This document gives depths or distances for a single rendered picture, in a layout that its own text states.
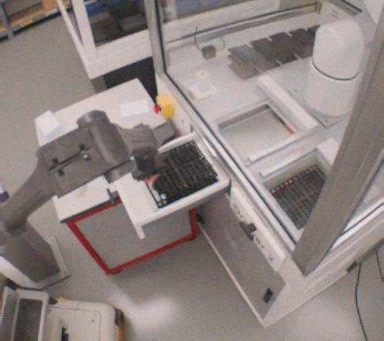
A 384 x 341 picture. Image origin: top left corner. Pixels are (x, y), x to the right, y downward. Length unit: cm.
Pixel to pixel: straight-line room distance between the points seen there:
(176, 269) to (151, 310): 29
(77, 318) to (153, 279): 53
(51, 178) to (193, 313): 150
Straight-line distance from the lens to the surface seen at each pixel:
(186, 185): 115
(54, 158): 49
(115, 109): 165
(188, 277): 196
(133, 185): 125
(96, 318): 169
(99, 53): 175
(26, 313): 95
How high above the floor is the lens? 185
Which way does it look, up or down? 50 degrees down
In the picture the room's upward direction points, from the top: 5 degrees counter-clockwise
